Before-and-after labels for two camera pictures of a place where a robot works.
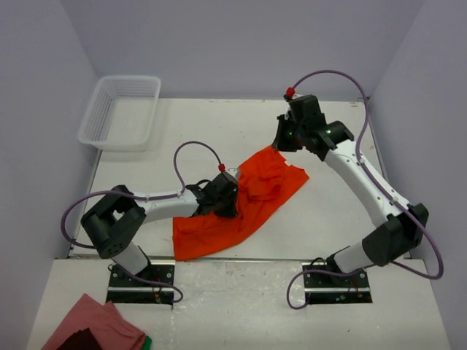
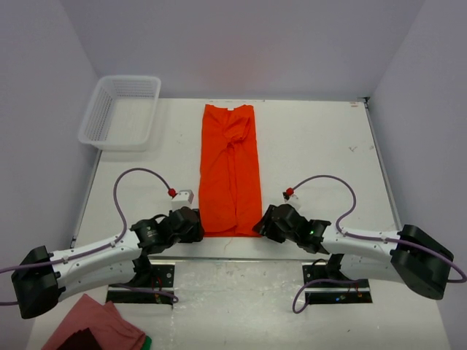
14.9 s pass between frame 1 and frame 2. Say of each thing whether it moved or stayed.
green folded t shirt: stayed
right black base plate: stayed
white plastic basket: stayed
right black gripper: moved
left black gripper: moved
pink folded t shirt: stayed
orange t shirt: moved
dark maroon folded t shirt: stayed
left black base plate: stayed
